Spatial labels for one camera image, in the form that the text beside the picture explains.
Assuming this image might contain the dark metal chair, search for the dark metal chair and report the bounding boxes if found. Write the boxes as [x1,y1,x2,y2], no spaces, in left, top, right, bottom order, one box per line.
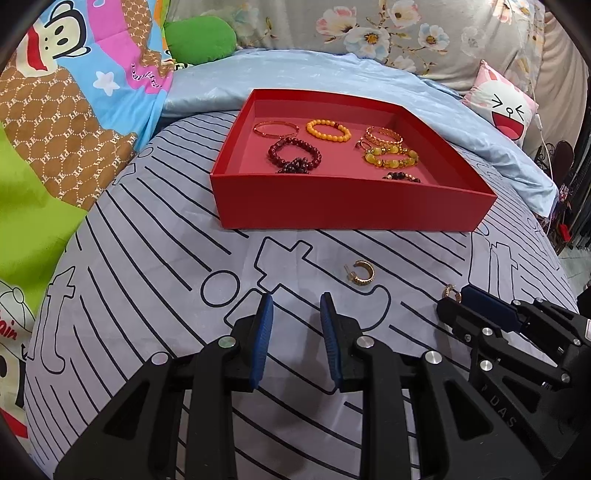
[536,138,578,252]

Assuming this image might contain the wide gold bangle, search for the wide gold bangle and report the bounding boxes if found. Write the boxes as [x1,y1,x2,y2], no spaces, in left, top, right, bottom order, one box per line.
[365,126,404,145]

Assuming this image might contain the floral grey pillow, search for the floral grey pillow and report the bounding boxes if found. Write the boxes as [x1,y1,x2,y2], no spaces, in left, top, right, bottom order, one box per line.
[168,0,578,153]

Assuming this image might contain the grey striped bed sheet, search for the grey striped bed sheet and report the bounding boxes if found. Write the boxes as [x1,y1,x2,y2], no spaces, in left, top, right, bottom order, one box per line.
[23,111,580,480]

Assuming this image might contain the wide gold cuff earring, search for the wide gold cuff earring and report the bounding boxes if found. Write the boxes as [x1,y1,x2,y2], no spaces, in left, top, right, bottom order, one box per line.
[344,261,376,289]

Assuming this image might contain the white laughing face pillow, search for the white laughing face pillow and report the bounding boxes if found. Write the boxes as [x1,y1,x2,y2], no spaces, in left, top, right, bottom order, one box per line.
[462,60,540,143]

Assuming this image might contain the yellow cat-eye bead bracelet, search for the yellow cat-eye bead bracelet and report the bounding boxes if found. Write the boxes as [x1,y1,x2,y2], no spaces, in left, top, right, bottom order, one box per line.
[363,144,420,169]

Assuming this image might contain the white cable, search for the white cable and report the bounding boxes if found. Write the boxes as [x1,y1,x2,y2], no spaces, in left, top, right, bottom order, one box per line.
[522,28,557,178]

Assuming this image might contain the yellow amber bead bracelet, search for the yellow amber bead bracelet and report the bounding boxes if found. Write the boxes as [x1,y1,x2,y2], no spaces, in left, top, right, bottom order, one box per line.
[307,119,352,142]

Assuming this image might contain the red cardboard box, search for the red cardboard box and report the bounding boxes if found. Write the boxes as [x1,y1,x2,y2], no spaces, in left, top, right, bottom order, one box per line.
[211,89,498,232]

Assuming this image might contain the green pillow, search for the green pillow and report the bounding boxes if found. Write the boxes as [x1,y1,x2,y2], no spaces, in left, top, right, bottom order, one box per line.
[164,19,238,65]

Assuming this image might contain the cartoon monkey printed blanket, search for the cartoon monkey printed blanket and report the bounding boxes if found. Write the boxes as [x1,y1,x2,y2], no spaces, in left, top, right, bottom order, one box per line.
[0,0,178,416]

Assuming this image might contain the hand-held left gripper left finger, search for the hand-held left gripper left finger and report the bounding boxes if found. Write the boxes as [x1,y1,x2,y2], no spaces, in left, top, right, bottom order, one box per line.
[55,294,274,480]

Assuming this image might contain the light blue blanket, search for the light blue blanket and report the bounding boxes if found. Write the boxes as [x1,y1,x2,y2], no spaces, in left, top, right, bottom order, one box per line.
[159,48,557,217]

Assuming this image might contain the thin gold bangle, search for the thin gold bangle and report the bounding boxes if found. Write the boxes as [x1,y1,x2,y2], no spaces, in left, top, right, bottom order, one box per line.
[253,120,293,138]

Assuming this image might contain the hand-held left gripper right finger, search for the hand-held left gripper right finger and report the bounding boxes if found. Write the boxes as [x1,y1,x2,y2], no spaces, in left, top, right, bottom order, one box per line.
[320,292,544,480]

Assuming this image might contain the dark red bead bracelet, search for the dark red bead bracelet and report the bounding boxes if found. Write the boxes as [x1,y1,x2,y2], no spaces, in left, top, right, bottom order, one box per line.
[268,138,322,169]

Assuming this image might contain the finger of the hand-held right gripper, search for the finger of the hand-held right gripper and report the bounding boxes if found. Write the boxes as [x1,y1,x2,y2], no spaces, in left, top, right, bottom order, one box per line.
[436,298,570,387]
[461,285,583,343]

